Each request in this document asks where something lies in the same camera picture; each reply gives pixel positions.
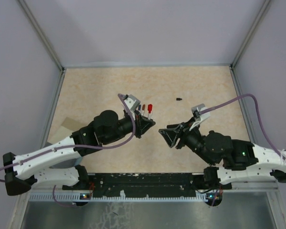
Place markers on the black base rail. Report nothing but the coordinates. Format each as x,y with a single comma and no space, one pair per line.
152,185

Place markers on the black capped white pen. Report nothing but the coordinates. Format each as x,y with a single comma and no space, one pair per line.
149,110

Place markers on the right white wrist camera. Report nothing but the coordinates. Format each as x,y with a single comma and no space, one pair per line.
199,117

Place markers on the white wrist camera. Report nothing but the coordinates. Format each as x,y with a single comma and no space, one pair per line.
131,102
199,117

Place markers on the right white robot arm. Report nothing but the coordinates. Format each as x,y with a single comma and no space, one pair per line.
229,160

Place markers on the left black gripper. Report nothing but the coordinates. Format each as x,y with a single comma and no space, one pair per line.
142,124

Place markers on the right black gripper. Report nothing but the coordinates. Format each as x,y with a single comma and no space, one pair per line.
169,135

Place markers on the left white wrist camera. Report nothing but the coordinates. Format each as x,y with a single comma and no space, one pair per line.
131,102

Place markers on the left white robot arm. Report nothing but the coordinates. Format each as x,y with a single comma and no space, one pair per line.
36,169

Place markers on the dark red pen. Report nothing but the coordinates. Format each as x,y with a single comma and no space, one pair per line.
143,109

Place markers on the brown cardboard piece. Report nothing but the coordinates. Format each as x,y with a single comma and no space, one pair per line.
66,129

